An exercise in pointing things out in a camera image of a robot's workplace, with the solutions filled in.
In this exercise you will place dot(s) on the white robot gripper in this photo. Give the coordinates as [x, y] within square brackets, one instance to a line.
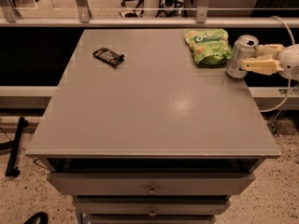
[290, 61]

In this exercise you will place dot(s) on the drawer knob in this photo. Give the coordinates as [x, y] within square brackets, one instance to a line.
[152, 213]
[152, 191]

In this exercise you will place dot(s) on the grey drawer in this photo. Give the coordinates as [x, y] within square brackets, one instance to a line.
[137, 184]
[157, 206]

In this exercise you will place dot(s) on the middle grey drawer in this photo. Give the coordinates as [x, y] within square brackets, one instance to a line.
[157, 206]

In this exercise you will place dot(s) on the black shoe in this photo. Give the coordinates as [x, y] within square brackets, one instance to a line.
[38, 218]

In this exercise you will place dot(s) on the black snack wrapper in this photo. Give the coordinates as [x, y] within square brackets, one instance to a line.
[108, 56]

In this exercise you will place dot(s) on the upper drawer knob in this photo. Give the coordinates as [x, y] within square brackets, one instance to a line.
[152, 191]

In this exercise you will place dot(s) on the centre office chair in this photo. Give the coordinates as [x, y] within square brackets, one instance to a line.
[140, 8]

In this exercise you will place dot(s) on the metal railing ledge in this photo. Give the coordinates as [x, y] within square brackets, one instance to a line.
[183, 13]

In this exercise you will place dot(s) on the grey drawer cabinet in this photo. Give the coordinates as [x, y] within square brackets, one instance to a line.
[156, 112]

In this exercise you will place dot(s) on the green rice chip bag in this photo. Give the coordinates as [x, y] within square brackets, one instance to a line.
[209, 47]

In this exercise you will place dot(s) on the upper grey drawer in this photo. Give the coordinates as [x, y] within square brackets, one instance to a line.
[137, 184]

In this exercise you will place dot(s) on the black stand leg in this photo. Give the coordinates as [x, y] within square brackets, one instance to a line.
[13, 146]

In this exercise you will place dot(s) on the middle drawer knob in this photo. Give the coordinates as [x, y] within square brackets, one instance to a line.
[152, 213]

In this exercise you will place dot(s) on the silver green 7up can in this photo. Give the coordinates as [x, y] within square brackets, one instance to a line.
[244, 47]

